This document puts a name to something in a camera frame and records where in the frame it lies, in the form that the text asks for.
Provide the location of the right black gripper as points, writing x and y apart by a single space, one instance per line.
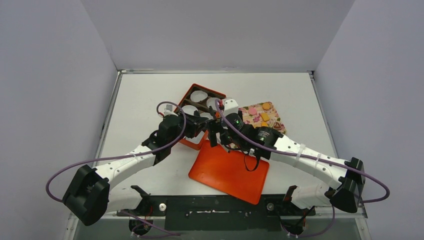
214 133

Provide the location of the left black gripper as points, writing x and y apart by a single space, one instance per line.
195 124

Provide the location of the orange cookie tin box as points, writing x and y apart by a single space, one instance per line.
202 108

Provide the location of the floral tray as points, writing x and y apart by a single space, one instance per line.
268 114

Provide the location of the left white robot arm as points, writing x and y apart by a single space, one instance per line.
94 191

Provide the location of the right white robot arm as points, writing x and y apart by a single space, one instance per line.
340 182

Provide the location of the white paper cup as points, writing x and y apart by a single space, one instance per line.
206 115
212 103
198 96
196 140
190 109

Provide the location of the pink round cookie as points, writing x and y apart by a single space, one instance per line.
252 111

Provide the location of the orange tin lid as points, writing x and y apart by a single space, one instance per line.
232 173

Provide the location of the round orange cookie top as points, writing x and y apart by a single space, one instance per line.
266 106

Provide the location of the chocolate heart cookie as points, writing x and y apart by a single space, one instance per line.
277 126

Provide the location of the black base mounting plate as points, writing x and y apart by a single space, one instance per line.
220 212

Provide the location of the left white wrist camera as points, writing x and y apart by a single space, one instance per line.
169 110

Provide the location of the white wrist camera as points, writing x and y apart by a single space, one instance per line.
169 110
230 106

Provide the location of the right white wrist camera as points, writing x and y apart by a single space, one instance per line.
230 106

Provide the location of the aluminium frame rail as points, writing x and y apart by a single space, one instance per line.
223 70

